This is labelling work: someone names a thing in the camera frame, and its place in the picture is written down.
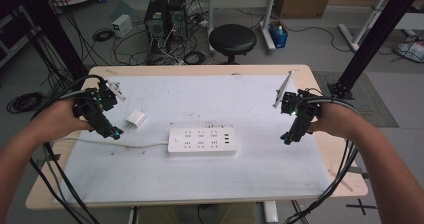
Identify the person's right hand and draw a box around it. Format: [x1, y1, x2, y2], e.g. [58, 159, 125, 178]
[308, 101, 364, 141]

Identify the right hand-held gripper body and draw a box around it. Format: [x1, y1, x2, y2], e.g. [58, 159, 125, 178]
[272, 69, 323, 122]

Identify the black metal frame post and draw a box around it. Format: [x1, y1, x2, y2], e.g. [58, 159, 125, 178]
[16, 0, 89, 82]
[328, 0, 424, 100]

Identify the grey metal rack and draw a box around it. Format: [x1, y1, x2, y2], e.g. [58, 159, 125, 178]
[0, 5, 43, 68]

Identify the large black computer tower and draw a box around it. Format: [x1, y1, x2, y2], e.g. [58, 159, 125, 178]
[143, 0, 172, 58]

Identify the white metal stand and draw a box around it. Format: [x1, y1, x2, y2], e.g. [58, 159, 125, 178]
[338, 0, 395, 52]

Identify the right gripper cable bundle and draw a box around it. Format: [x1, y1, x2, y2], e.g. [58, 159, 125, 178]
[284, 87, 363, 224]

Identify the white power strip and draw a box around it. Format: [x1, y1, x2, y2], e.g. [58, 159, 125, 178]
[167, 127, 238, 157]

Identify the white charger adapter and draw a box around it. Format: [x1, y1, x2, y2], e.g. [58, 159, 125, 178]
[125, 109, 148, 130]

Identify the small black computer tower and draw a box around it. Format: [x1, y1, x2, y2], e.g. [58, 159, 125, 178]
[168, 0, 189, 42]

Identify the thin wooden stick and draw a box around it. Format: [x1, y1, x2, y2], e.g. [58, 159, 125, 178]
[327, 168, 354, 193]

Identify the large black cable coil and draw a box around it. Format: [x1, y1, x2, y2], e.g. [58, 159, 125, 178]
[6, 92, 45, 115]

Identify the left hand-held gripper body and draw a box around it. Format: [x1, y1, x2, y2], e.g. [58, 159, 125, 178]
[73, 80, 127, 119]

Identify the white power strip cable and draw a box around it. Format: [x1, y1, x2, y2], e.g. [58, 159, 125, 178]
[56, 136, 170, 149]

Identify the white table mat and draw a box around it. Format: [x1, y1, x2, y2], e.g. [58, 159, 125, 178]
[54, 74, 334, 205]

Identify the gripper cable bundle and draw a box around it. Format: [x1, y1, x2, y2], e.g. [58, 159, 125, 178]
[29, 74, 108, 224]
[284, 87, 363, 224]

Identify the blue box with bottles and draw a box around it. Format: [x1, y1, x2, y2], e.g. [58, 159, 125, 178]
[268, 19, 289, 49]

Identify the black round stool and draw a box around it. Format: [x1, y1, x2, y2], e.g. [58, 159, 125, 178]
[208, 23, 258, 65]

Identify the plastic bag with items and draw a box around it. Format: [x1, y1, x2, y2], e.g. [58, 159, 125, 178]
[392, 40, 424, 64]

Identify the small black cable coil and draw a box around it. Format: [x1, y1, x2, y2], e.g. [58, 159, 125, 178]
[92, 27, 115, 43]

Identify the white table leg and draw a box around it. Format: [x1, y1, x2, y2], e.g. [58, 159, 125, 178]
[263, 201, 279, 224]

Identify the grey floor mat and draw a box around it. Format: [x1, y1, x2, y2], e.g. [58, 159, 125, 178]
[313, 71, 400, 129]

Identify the person's left hand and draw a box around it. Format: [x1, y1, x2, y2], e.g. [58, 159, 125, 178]
[35, 98, 94, 141]

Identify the white power supply box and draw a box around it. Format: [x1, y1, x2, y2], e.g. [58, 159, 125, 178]
[111, 13, 134, 39]

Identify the brown cardboard box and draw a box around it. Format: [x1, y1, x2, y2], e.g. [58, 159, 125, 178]
[274, 0, 335, 19]

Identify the left gripper cable bundle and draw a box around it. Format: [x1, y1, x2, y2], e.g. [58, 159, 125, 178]
[29, 74, 108, 224]

